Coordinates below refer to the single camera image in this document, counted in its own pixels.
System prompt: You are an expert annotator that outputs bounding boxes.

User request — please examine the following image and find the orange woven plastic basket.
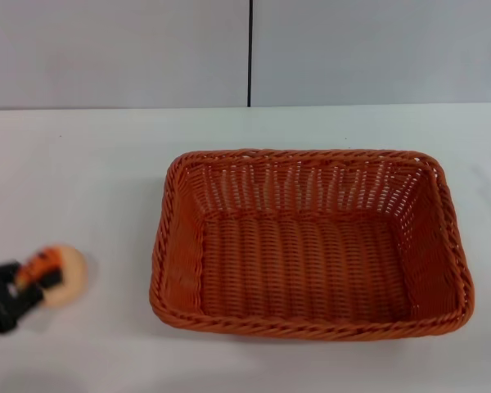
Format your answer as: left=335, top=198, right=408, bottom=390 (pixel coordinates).
left=148, top=147, right=475, bottom=342

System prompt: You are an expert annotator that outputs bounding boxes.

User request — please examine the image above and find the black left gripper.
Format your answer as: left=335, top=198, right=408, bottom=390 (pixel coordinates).
left=0, top=259, right=63, bottom=335

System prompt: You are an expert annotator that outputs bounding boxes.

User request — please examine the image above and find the round bun with orange topping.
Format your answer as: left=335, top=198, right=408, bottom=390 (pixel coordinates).
left=17, top=244, right=88, bottom=309

